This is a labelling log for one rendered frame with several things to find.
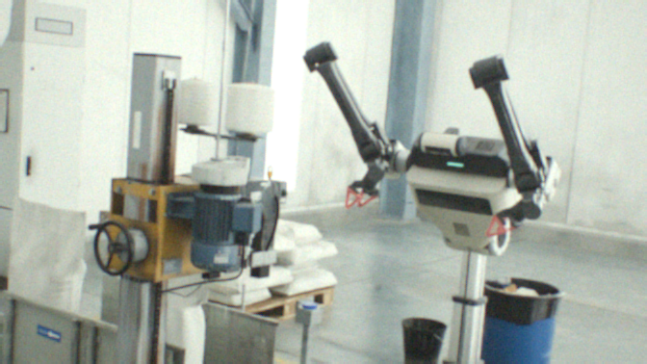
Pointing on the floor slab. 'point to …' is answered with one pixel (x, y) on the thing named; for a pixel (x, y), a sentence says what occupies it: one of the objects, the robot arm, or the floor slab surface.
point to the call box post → (306, 344)
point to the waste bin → (519, 322)
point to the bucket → (423, 340)
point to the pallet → (285, 306)
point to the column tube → (139, 304)
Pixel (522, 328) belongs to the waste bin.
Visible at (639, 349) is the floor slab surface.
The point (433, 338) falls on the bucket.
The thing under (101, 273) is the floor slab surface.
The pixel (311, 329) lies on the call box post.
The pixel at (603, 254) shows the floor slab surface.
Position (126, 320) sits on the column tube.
